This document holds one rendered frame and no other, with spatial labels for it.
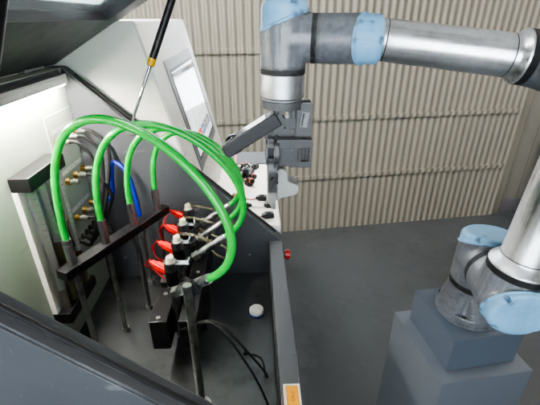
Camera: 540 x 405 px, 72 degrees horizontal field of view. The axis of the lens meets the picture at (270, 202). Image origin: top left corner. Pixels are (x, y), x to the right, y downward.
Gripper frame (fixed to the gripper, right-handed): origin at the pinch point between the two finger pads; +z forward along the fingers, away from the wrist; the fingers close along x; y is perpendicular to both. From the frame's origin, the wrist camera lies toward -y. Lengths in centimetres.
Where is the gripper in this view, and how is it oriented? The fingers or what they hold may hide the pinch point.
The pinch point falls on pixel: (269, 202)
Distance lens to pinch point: 73.5
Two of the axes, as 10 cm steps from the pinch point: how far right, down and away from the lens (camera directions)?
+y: 10.0, -0.2, 0.4
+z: 0.0, 8.9, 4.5
